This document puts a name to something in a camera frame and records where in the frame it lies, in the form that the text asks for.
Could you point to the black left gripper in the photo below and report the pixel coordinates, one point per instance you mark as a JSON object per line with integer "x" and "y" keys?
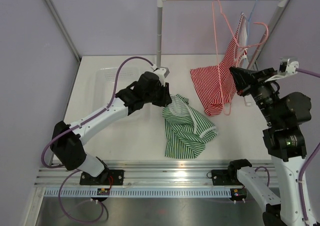
{"x": 165, "y": 99}

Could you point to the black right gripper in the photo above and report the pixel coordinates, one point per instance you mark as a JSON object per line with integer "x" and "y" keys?
{"x": 242, "y": 76}

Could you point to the green striped tank top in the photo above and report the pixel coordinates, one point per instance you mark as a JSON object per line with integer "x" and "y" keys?
{"x": 187, "y": 131}

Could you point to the pink wire hanger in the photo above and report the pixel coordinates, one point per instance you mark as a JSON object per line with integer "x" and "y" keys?
{"x": 216, "y": 48}

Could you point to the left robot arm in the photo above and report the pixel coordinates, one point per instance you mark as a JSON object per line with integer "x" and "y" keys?
{"x": 69, "y": 139}

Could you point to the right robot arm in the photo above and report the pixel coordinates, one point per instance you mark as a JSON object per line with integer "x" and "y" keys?
{"x": 285, "y": 144}

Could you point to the red striped tank top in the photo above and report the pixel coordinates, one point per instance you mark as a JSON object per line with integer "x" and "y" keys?
{"x": 214, "y": 84}

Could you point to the clear plastic basket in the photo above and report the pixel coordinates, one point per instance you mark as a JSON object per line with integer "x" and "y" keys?
{"x": 105, "y": 80}

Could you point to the grey clothes rack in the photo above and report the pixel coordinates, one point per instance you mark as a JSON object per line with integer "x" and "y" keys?
{"x": 278, "y": 13}

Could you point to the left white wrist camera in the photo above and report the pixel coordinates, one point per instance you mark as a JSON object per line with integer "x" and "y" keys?
{"x": 161, "y": 72}

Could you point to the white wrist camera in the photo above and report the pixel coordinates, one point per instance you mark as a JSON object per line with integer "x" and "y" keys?
{"x": 288, "y": 67}
{"x": 161, "y": 72}

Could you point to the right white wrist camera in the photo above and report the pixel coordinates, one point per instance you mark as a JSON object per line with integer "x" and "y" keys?
{"x": 288, "y": 67}

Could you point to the blue wire hanger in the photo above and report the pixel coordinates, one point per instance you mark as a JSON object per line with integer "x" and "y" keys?
{"x": 248, "y": 23}

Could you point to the aluminium mounting rail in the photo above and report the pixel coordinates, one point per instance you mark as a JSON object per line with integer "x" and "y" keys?
{"x": 154, "y": 173}

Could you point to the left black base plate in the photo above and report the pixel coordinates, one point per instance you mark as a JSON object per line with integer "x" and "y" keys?
{"x": 114, "y": 177}

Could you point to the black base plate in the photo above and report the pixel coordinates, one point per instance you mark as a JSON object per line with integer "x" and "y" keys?
{"x": 114, "y": 177}
{"x": 221, "y": 177}

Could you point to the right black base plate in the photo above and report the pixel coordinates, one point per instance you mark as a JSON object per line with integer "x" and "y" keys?
{"x": 221, "y": 177}

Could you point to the white slotted cable duct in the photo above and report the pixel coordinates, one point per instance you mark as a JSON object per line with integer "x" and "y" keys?
{"x": 119, "y": 192}

